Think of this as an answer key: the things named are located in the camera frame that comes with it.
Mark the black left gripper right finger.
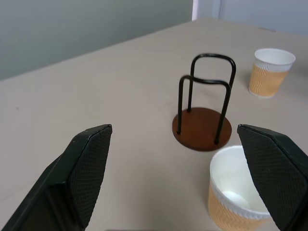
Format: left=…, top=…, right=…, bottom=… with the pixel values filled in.
left=237, top=124, right=308, bottom=231

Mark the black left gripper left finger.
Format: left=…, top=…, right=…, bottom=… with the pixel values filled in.
left=0, top=124, right=113, bottom=231

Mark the orange ribbed paper cup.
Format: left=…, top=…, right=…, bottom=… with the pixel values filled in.
left=248, top=48, right=296, bottom=99
left=207, top=145, right=272, bottom=231

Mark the black wire cup holder stand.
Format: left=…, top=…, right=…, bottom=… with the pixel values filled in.
left=172, top=53, right=232, bottom=152

